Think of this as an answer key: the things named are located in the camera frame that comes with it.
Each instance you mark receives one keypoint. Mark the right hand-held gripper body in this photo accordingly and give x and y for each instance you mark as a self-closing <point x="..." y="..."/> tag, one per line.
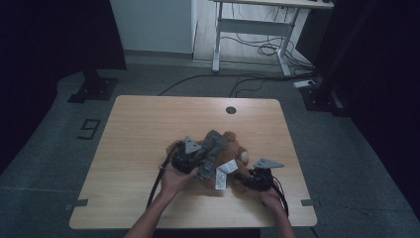
<point x="261" y="180"/>

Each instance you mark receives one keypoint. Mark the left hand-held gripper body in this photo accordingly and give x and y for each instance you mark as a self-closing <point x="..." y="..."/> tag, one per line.
<point x="185" y="160"/>

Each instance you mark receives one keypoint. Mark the brown plush teddy bear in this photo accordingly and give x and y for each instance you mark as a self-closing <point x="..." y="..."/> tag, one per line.
<point x="236" y="150"/>

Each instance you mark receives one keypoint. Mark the person's right hand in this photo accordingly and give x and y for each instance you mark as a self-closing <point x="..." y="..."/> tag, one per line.
<point x="274" y="200"/>

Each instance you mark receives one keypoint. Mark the person's left hand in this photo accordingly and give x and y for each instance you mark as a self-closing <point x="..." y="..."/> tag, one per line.
<point x="175" y="183"/>

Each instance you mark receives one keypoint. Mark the dark round table grommet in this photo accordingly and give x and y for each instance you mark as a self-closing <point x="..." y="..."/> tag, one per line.
<point x="230" y="110"/>

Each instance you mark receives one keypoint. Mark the black stand base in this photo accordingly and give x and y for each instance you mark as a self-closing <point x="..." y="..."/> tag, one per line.
<point x="317" y="99"/>
<point x="95" y="89"/>

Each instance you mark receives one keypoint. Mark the white power strip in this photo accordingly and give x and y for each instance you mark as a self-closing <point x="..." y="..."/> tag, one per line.
<point x="303" y="84"/>

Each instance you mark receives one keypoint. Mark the white partition panel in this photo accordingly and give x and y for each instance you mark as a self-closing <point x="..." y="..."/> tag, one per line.
<point x="152" y="23"/>

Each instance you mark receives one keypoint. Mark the black curtain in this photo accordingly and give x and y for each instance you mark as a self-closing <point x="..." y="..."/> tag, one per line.
<point x="49" y="49"/>
<point x="379" y="66"/>

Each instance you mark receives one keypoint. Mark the white desk frame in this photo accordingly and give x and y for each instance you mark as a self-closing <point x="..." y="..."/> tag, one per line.
<point x="254" y="26"/>

